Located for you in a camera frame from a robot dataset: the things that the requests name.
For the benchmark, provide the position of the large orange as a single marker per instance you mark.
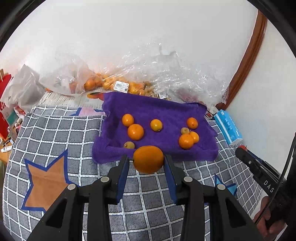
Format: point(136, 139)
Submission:
point(186, 141)
point(148, 159)

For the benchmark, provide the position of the small green plum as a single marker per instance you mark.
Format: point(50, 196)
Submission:
point(129, 145)
point(184, 130)

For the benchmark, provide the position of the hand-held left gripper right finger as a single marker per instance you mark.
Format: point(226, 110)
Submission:
point(170, 178)

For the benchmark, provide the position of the white plastic bag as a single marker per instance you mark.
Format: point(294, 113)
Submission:
point(20, 85)

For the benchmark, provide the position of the grey checkered star blanket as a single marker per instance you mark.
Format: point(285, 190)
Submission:
point(69, 139)

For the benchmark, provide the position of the person's right hand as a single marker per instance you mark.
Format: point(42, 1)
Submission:
point(261, 220)

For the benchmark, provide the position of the wooden door frame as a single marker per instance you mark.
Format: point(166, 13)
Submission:
point(252, 53)

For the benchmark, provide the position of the blue tissue pack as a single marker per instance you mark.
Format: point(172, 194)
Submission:
point(227, 126)

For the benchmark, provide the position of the red paper bag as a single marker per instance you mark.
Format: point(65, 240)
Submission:
point(4, 92)

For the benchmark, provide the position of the clear bag of red fruit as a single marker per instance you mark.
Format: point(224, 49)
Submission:
point(196, 90)

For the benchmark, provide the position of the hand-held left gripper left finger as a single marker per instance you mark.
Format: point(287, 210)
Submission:
point(122, 178)

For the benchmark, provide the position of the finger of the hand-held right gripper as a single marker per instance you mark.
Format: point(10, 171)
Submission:
point(245, 157)
point(261, 163)

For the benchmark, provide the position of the yellowish small orange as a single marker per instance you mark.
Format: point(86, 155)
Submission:
point(156, 125)

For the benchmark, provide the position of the purple towel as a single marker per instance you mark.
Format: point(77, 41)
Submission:
point(166, 109)

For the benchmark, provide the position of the labelled clear bag of oranges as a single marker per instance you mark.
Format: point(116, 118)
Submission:
point(124, 85)

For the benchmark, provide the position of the crumpled clear plastic bag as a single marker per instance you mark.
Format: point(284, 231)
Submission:
point(152, 60)

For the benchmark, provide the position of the printed white carton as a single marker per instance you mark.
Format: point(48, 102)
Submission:
point(67, 99)

